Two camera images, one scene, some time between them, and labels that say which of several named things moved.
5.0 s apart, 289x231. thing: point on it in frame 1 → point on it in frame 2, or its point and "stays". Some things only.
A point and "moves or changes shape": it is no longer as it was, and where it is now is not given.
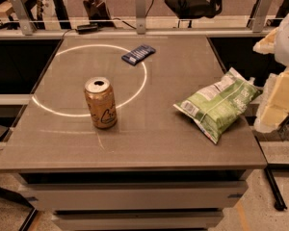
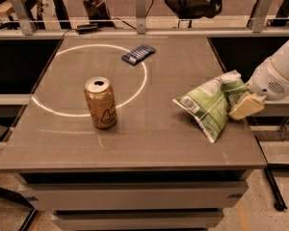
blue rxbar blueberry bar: [139, 54] stays
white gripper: [288, 40] → [269, 81]
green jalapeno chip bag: [217, 107] moves or changes shape
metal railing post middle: [141, 12] stays
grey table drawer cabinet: [136, 199] stays
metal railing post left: [27, 22] stays
